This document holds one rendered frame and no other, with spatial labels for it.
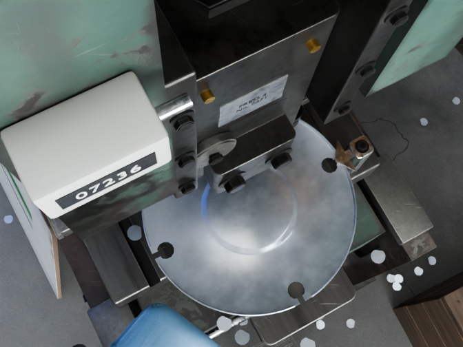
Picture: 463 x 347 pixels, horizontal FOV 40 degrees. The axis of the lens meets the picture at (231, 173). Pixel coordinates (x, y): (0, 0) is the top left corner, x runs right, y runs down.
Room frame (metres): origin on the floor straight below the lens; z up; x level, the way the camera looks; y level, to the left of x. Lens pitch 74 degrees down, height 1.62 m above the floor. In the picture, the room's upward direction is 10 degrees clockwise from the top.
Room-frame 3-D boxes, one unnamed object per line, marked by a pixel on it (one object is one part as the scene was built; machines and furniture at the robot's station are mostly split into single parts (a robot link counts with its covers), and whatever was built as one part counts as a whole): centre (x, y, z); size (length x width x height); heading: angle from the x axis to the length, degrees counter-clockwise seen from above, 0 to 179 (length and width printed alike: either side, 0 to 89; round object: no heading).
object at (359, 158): (0.31, -0.17, 0.75); 0.03 x 0.03 x 0.10; 38
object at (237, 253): (0.20, -0.03, 0.78); 0.29 x 0.29 x 0.01
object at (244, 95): (0.27, 0.02, 1.04); 0.17 x 0.15 x 0.30; 38
